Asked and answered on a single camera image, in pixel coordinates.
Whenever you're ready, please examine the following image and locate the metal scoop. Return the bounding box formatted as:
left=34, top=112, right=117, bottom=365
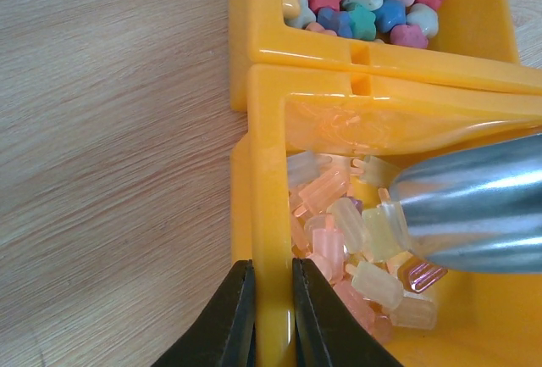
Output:
left=382, top=134, right=541, bottom=274

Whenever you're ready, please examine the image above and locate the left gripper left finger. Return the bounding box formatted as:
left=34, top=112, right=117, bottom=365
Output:
left=153, top=260, right=256, bottom=367

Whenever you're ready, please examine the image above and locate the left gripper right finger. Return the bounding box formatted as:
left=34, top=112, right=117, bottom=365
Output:
left=292, top=259, right=401, bottom=367

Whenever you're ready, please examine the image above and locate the yellow bin with star candies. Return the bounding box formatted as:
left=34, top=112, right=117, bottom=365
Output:
left=228, top=0, right=541, bottom=111

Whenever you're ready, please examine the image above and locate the yellow bin with popsicle candies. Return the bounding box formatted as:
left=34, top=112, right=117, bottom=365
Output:
left=230, top=64, right=541, bottom=366

